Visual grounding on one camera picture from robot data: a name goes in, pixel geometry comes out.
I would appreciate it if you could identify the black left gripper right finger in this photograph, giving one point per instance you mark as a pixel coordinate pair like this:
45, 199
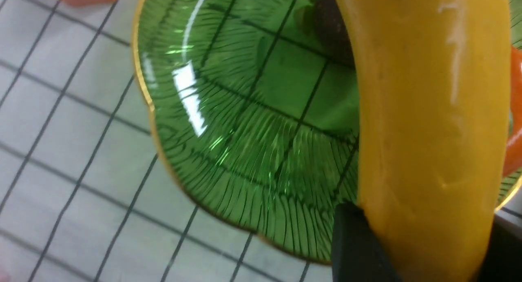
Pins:
503, 261

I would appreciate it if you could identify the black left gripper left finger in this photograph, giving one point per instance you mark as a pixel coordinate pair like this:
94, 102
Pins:
357, 255

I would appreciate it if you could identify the orange persimmon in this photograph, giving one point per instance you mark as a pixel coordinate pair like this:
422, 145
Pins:
513, 157

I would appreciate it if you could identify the yellow banana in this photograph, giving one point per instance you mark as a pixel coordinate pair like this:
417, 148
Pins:
434, 84

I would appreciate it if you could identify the green leaf glass plate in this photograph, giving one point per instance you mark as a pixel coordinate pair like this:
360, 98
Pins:
253, 118

